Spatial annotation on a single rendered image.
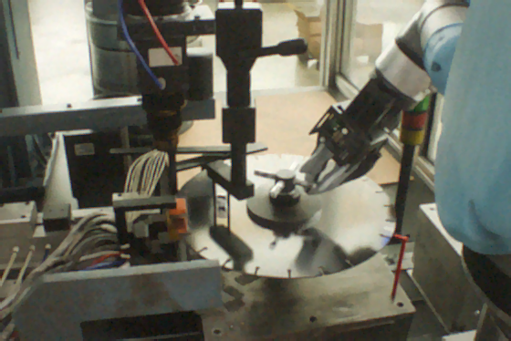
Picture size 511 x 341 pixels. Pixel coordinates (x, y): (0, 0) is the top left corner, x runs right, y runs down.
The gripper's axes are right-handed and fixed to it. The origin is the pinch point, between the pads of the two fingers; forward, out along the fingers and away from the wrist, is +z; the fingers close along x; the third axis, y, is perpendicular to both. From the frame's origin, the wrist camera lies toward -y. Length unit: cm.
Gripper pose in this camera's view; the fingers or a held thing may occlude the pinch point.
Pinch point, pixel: (314, 185)
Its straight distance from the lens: 79.9
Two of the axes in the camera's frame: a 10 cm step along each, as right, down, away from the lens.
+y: -5.6, 2.1, -8.0
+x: 6.5, 7.1, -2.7
